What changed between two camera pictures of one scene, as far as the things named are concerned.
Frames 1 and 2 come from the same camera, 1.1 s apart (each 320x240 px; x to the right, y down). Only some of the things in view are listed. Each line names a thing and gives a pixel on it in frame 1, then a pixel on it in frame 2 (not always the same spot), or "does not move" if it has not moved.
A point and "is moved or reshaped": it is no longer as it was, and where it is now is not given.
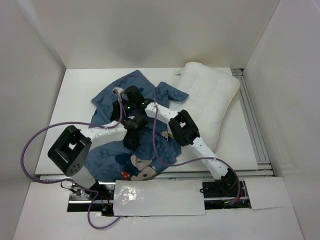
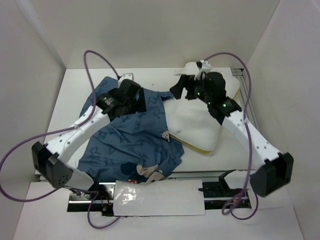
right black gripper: [116, 110] → [177, 89]
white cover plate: [158, 197] does not move
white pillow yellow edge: [211, 93] does not move
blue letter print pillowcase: [121, 101] is moved or reshaped
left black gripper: [133, 146] → [141, 105]
